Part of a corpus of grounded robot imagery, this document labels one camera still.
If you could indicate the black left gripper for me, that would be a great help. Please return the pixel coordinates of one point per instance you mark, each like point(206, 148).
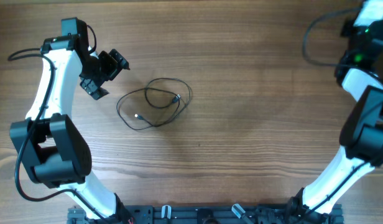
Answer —
point(102, 74)

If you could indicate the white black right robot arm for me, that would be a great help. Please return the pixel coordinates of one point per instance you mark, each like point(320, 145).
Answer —
point(361, 138)

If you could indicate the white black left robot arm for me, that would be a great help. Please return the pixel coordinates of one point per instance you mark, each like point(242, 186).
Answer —
point(49, 147)

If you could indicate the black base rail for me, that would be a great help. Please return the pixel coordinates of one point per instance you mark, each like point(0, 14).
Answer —
point(263, 213)

